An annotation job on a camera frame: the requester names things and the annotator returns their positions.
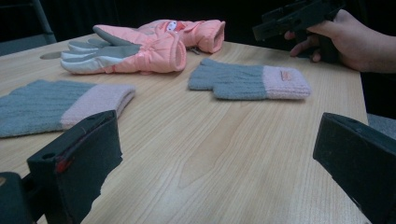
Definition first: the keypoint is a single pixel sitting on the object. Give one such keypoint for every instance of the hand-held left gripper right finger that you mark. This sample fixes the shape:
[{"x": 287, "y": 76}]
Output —
[{"x": 358, "y": 161}]

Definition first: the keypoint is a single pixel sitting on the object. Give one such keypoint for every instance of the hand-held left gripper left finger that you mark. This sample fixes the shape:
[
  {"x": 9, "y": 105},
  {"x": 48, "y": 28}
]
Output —
[{"x": 84, "y": 155}]

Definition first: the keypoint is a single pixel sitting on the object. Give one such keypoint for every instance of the grey and pink knit glove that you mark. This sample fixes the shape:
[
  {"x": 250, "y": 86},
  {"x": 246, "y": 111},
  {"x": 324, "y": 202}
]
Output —
[
  {"x": 40, "y": 105},
  {"x": 239, "y": 81}
]

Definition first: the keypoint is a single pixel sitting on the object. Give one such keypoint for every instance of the pink ski glove cartoon patch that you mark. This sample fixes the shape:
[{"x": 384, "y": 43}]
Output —
[{"x": 202, "y": 34}]

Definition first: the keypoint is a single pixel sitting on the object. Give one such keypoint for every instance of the pink ski glove grey palm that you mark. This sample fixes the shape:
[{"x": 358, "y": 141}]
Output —
[{"x": 149, "y": 53}]

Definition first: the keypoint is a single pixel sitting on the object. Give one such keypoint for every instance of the grey-blue cloth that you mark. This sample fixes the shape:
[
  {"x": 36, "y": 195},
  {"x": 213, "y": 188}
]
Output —
[{"x": 384, "y": 126}]

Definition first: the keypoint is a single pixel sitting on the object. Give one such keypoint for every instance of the dark chair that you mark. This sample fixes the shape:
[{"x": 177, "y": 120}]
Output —
[{"x": 25, "y": 43}]

